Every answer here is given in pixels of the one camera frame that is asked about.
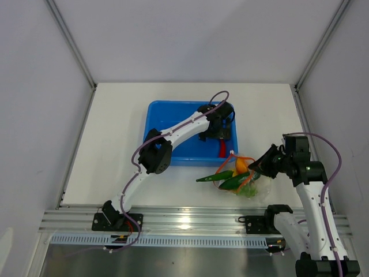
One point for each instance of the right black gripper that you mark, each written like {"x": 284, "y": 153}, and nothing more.
{"x": 262, "y": 165}

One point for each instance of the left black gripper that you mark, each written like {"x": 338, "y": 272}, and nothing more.
{"x": 222, "y": 133}

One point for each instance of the red chili pepper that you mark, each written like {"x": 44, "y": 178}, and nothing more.
{"x": 223, "y": 149}

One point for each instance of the orange red mango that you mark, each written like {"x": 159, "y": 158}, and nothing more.
{"x": 241, "y": 166}

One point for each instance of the green grape bunch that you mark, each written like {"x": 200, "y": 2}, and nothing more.
{"x": 248, "y": 191}

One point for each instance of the dark green cucumber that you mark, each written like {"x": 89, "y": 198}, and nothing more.
{"x": 236, "y": 181}

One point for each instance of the clear zip top bag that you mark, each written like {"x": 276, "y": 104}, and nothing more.
{"x": 229, "y": 164}

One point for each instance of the green chili pepper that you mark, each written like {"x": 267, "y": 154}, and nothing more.
{"x": 217, "y": 176}

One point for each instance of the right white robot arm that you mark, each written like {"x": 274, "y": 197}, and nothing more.
{"x": 319, "y": 252}

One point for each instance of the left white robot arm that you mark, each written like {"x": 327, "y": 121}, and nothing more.
{"x": 153, "y": 157}

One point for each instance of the blue plastic bin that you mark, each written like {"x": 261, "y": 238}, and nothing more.
{"x": 162, "y": 114}

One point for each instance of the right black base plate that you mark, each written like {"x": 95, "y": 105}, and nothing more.
{"x": 255, "y": 224}

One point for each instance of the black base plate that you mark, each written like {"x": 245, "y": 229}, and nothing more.
{"x": 101, "y": 223}
{"x": 255, "y": 224}

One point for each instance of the right aluminium frame post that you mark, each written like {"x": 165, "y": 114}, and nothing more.
{"x": 323, "y": 42}

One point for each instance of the aluminium frame post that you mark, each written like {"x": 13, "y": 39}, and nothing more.
{"x": 69, "y": 39}
{"x": 323, "y": 42}

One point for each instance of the aluminium mounting rail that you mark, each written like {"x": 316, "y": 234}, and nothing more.
{"x": 157, "y": 220}

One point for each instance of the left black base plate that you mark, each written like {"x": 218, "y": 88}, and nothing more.
{"x": 101, "y": 223}

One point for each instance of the left aluminium frame post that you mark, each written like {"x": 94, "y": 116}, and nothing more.
{"x": 69, "y": 39}

